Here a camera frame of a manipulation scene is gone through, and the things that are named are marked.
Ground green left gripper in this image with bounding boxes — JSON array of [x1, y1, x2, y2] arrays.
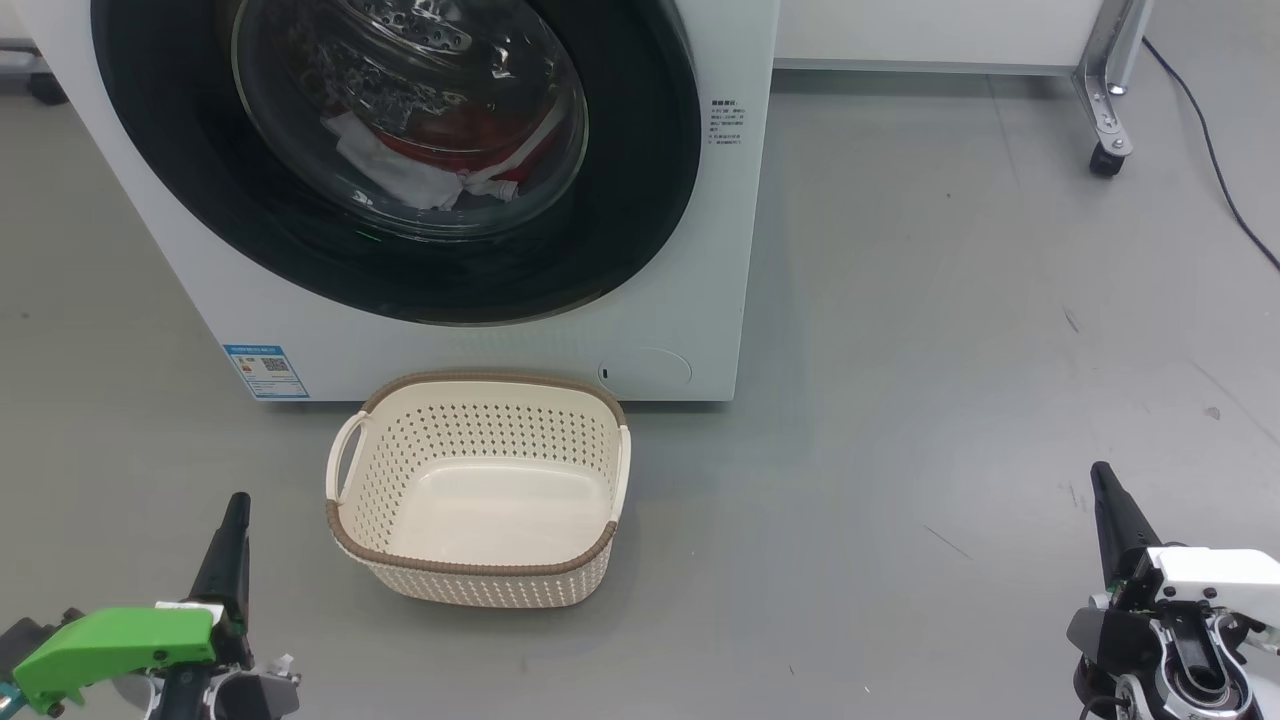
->
[[10, 492, 301, 720]]

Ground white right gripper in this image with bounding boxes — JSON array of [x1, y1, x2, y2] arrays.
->
[[1066, 461, 1280, 661]]

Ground red and white garment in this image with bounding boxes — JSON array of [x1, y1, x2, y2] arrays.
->
[[320, 100, 563, 213]]

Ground grey washing machine door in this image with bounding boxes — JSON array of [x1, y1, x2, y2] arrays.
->
[[90, 0, 703, 326]]

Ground cream perforated laundry basket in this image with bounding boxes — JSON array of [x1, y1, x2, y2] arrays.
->
[[325, 370, 633, 609]]

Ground white front-load washing machine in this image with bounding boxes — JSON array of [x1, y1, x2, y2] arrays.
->
[[10, 0, 781, 403]]

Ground blue energy label sticker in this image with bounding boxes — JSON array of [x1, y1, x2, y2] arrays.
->
[[222, 345, 311, 401]]

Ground white board panel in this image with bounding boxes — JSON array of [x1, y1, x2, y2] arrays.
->
[[775, 0, 1111, 77]]

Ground black floor cable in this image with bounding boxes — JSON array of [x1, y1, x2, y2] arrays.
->
[[1140, 35, 1280, 273]]

